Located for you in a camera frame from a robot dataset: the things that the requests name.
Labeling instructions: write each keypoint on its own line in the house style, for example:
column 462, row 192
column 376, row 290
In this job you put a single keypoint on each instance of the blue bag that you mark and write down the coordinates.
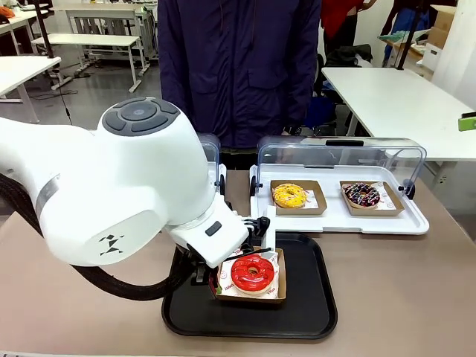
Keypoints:
column 320, row 111

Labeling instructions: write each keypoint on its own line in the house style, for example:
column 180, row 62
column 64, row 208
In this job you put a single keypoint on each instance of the yellow glazed donut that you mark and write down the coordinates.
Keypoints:
column 282, row 199

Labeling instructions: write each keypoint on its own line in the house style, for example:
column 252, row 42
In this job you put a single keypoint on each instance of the white desk with frame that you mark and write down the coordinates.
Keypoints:
column 104, row 15

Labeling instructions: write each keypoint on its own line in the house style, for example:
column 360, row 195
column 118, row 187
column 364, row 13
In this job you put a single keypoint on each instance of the stacked cardboard boxes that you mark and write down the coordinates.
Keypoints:
column 442, row 26

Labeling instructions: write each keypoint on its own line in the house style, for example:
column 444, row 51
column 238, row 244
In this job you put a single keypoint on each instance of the brown cardboard donut tray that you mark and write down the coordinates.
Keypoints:
column 321, row 208
column 396, row 208
column 282, row 286

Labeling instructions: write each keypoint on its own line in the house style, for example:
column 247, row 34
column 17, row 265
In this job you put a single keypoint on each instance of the orange object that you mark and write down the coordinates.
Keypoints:
column 5, row 13

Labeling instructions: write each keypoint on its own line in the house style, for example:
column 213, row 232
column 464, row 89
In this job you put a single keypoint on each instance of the person in red top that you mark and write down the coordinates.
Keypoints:
column 340, row 18

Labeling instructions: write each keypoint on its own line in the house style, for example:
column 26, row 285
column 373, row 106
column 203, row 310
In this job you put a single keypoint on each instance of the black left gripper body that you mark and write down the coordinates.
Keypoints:
column 200, row 273

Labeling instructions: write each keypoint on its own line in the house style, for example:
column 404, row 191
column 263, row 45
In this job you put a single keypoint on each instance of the clear display case cover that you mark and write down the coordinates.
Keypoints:
column 372, row 158

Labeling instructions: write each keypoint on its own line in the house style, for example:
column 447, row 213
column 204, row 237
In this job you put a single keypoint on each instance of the green cloth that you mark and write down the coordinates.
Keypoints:
column 394, row 37

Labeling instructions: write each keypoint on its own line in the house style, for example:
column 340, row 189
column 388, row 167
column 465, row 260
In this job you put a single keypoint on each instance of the red glazed donut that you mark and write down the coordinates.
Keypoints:
column 241, row 277

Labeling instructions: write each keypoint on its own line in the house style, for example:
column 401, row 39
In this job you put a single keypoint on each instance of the white low table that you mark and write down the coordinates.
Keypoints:
column 82, row 40

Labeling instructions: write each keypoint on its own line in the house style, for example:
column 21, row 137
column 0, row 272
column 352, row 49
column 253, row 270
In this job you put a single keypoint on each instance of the black camera pole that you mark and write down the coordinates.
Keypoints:
column 405, row 37
column 44, row 29

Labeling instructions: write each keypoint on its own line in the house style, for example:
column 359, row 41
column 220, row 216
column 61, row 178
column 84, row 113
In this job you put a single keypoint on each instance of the left white display case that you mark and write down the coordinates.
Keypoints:
column 210, row 145

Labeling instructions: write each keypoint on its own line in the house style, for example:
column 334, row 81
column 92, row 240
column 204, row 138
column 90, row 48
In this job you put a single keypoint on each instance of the white table with pole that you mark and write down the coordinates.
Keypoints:
column 22, row 70

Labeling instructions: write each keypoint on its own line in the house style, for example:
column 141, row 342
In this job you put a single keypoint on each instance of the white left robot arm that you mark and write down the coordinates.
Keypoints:
column 111, row 178

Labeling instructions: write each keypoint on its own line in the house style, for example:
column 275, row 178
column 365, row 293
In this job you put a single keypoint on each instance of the black office chair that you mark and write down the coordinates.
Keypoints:
column 320, row 74

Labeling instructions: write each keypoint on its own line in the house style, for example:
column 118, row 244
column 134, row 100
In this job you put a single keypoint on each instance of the person in navy jacket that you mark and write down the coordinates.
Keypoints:
column 238, row 67

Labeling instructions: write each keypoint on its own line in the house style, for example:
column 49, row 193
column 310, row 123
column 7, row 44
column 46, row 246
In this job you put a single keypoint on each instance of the black wristwatch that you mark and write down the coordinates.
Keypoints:
column 292, row 130

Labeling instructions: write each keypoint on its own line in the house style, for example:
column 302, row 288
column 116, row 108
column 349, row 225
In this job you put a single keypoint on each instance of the large white table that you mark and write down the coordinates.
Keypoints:
column 394, row 104

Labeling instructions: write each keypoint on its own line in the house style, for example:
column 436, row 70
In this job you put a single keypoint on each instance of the black bag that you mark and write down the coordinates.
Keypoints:
column 349, row 56

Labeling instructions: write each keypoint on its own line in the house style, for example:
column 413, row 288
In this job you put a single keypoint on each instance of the dark donut with coloured sprinkles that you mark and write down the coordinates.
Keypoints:
column 353, row 197

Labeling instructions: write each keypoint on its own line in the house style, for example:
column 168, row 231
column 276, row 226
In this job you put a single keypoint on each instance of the black plastic serving tray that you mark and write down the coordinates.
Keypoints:
column 305, row 297

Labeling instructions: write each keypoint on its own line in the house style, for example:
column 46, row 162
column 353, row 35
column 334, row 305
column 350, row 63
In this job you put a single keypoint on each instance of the white storage box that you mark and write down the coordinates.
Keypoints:
column 433, row 56

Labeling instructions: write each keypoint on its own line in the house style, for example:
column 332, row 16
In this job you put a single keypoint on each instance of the person in blue jacket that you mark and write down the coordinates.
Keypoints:
column 405, row 18

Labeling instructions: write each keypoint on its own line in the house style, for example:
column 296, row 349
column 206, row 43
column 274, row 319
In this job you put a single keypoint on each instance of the white printed paper liner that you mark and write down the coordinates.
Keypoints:
column 313, row 199
column 226, row 277
column 386, row 201

